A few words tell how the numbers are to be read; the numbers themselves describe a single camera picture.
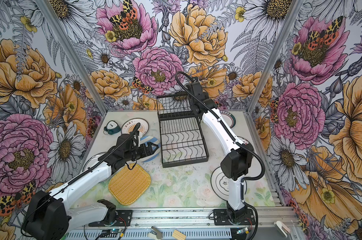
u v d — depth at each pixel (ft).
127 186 2.75
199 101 1.86
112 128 3.46
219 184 2.79
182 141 3.35
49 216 1.30
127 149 2.20
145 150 2.39
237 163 1.63
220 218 2.43
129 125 3.67
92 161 3.06
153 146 2.49
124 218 2.41
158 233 2.27
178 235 2.26
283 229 2.29
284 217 2.50
